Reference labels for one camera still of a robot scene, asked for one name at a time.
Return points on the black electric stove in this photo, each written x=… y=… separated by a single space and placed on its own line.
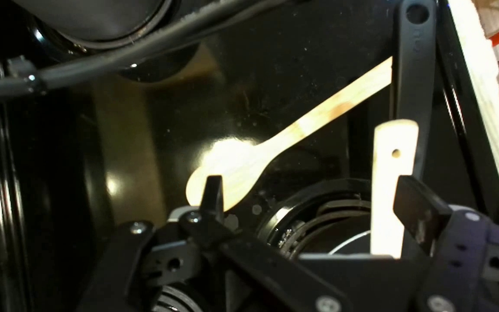
x=261 y=86

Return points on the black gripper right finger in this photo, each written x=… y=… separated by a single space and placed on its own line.
x=424 y=210

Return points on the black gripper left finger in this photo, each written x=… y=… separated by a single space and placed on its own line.
x=212 y=196

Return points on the dark grey cooking pot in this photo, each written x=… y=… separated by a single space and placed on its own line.
x=100 y=17

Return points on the wooden spatula with hole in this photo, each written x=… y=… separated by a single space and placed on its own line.
x=391 y=190

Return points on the wooden cooking spoon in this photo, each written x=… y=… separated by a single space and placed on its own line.
x=233 y=164

